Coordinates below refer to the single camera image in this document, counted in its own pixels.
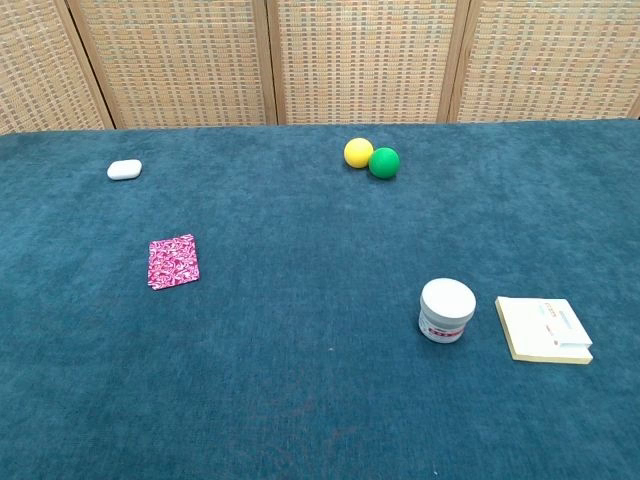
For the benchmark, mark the blue carpet table cover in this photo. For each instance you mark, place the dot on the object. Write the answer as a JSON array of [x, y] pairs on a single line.
[[300, 350]]

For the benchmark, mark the woven folding screen panel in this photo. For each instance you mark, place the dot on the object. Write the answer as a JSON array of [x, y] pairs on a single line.
[[35, 65], [365, 60], [550, 60], [175, 60]]

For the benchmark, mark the pink speckled card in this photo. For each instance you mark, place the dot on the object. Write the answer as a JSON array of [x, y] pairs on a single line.
[[173, 261]]

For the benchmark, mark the green foam ball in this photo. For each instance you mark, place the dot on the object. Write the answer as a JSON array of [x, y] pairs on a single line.
[[385, 163]]

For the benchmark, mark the yellow foam ball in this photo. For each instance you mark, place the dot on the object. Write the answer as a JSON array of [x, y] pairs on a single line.
[[357, 151]]

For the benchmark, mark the white earbuds case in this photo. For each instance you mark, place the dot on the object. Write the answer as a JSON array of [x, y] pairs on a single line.
[[124, 169]]

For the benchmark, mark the white round cap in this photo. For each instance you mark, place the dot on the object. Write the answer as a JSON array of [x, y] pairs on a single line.
[[446, 310]]

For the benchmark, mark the pale yellow sticky note pad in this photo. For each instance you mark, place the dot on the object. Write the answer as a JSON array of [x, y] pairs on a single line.
[[535, 330]]

